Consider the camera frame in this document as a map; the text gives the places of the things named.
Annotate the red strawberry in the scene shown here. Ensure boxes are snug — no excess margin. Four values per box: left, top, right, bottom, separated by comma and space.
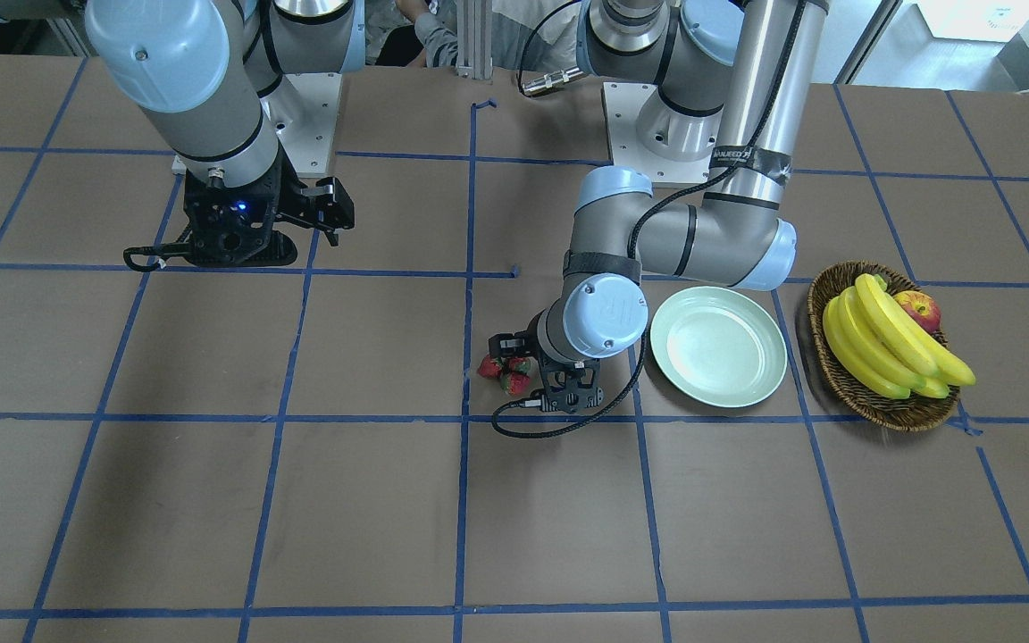
506, 355, 534, 376
499, 371, 531, 397
475, 355, 506, 380

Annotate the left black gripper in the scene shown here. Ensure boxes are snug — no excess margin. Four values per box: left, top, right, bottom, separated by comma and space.
489, 317, 605, 413

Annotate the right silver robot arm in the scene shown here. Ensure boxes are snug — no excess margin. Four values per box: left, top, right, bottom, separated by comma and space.
0, 1, 366, 272

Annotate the red yellow apple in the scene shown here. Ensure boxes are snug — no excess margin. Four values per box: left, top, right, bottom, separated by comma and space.
893, 289, 941, 334

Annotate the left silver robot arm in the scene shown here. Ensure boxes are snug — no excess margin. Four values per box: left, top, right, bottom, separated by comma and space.
489, 1, 830, 413

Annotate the yellow banana bunch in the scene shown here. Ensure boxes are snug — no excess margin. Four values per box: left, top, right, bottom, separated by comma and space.
820, 273, 975, 400

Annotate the brown wicker basket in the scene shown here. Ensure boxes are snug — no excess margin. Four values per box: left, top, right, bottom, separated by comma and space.
805, 260, 975, 431

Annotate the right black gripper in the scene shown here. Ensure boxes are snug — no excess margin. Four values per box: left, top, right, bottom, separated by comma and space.
183, 150, 356, 267

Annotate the person in white shirt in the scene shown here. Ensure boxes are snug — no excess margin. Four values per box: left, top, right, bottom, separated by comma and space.
367, 0, 605, 71

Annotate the aluminium frame post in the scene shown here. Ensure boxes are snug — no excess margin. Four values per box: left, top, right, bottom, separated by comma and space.
455, 0, 493, 84

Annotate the light green plate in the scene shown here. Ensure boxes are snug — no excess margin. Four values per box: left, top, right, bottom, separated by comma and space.
650, 288, 787, 408

